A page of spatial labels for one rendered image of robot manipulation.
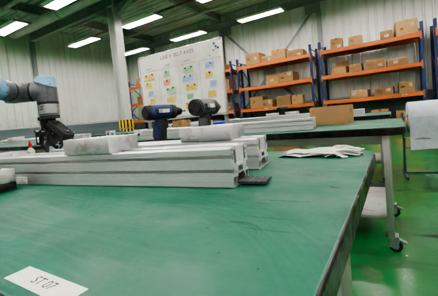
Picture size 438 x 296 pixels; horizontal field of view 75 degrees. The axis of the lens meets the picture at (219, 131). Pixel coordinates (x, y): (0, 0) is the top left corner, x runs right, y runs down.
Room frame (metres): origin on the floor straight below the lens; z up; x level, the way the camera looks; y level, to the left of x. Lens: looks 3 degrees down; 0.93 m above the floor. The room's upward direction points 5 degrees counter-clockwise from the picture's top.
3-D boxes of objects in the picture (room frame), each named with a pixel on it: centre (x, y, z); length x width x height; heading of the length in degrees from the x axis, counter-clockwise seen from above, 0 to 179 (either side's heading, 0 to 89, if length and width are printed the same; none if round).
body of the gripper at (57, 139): (1.15, 0.67, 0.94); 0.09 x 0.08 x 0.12; 66
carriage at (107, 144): (0.79, 0.33, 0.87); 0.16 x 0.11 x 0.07; 66
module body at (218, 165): (0.79, 0.33, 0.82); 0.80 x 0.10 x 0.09; 66
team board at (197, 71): (4.17, 0.48, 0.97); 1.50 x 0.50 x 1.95; 58
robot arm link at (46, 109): (1.15, 0.66, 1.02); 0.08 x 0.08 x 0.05
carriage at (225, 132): (0.86, 0.02, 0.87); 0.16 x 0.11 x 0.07; 66
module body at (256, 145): (0.96, 0.25, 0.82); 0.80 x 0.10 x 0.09; 66
